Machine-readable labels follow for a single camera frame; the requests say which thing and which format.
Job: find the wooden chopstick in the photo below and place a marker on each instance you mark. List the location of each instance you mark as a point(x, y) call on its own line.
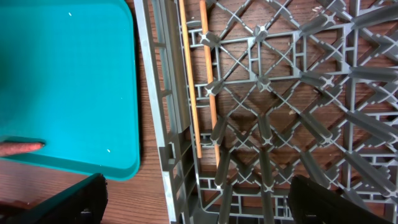
point(188, 64)
point(209, 72)

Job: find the orange carrot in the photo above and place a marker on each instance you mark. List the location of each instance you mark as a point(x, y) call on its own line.
point(13, 148)

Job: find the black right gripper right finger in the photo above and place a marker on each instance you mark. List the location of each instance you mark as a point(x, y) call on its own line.
point(310, 202)

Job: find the grey plastic dish rack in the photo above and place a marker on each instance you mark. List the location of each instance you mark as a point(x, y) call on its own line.
point(301, 88)

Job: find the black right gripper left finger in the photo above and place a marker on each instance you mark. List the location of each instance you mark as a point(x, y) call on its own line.
point(84, 202)

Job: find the teal plastic tray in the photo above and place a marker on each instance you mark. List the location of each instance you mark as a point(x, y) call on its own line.
point(69, 80)

